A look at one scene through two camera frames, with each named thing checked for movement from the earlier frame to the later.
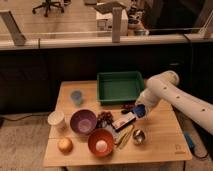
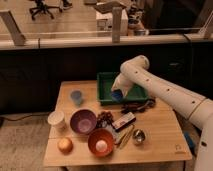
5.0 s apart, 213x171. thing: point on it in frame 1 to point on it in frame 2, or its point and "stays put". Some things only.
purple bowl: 83,121 stays put
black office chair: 48,3 to 44,8
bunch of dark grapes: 103,119 stays put
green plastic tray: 119,88 stays put
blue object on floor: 189,141 stays put
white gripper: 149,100 to 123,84
